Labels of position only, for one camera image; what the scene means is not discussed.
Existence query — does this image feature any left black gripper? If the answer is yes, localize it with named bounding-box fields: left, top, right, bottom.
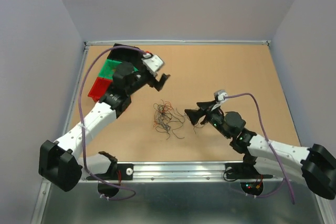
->
left=125, top=51, right=168, bottom=95

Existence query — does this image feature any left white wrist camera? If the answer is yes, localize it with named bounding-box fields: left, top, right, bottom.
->
left=142, top=52, right=164, bottom=77

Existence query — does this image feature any green plastic bin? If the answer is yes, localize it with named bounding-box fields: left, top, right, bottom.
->
left=98, top=59, right=122, bottom=80

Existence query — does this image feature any purple cable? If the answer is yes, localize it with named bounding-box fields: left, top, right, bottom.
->
left=78, top=45, right=152, bottom=201
left=223, top=92, right=296, bottom=205

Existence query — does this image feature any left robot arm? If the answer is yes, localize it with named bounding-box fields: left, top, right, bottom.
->
left=38, top=55, right=169, bottom=191

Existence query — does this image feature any aluminium front rail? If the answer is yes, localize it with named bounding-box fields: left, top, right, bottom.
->
left=88, top=156, right=283, bottom=183

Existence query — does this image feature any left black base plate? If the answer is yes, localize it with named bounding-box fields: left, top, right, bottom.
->
left=90, top=162, right=134, bottom=181

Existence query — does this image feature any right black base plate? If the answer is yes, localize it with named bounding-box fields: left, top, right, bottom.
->
left=224, top=162, right=274, bottom=180

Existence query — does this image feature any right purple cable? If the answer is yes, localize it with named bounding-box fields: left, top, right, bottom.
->
left=223, top=92, right=296, bottom=205

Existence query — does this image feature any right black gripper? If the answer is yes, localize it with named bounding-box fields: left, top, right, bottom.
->
left=184, top=100, right=231, bottom=139

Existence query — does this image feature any cable bundle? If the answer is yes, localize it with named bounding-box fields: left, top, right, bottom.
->
left=152, top=99, right=186, bottom=141

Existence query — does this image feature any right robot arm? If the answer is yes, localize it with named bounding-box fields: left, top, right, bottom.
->
left=184, top=101, right=335, bottom=200

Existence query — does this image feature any black plastic bin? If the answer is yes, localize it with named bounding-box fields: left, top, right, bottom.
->
left=107, top=44, right=144, bottom=70

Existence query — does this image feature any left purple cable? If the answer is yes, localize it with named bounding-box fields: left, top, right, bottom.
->
left=78, top=45, right=152, bottom=201

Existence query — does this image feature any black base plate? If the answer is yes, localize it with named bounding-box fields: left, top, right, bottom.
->
left=90, top=162, right=134, bottom=181
left=224, top=162, right=274, bottom=180

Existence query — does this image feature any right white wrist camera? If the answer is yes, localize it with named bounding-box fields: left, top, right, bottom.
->
left=211, top=90, right=228, bottom=111

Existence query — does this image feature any red plastic bin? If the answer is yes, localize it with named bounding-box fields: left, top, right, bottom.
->
left=88, top=77, right=113, bottom=102

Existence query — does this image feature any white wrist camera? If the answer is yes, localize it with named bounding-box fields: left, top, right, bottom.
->
left=211, top=90, right=228, bottom=111
left=142, top=52, right=164, bottom=77

